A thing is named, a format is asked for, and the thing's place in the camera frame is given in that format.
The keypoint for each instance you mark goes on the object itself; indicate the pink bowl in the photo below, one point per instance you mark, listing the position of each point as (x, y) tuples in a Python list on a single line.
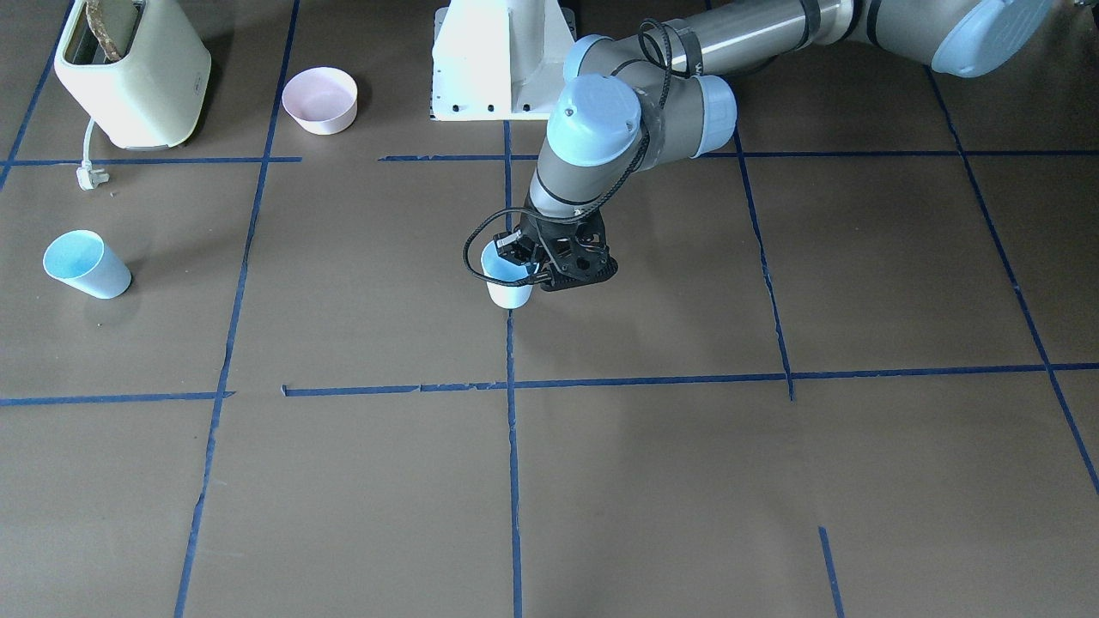
[(323, 100)]

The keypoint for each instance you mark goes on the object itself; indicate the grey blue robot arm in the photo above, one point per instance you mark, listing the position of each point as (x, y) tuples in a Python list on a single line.
[(664, 95)]

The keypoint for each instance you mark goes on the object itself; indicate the white toaster plug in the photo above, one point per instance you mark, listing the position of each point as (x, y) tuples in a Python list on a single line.
[(89, 177)]

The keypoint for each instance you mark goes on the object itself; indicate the toast slice in toaster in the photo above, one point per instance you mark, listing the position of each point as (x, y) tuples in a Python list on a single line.
[(113, 24)]

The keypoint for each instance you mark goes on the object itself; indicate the cream toaster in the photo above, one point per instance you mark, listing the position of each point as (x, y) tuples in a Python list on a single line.
[(152, 98)]

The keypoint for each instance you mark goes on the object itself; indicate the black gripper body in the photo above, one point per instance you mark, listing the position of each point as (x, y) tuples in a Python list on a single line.
[(538, 233)]

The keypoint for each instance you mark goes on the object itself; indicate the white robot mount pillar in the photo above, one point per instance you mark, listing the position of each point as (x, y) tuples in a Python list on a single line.
[(499, 60)]

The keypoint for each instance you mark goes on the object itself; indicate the light blue plastic cup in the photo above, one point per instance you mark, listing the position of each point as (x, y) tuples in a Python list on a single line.
[(495, 267)]

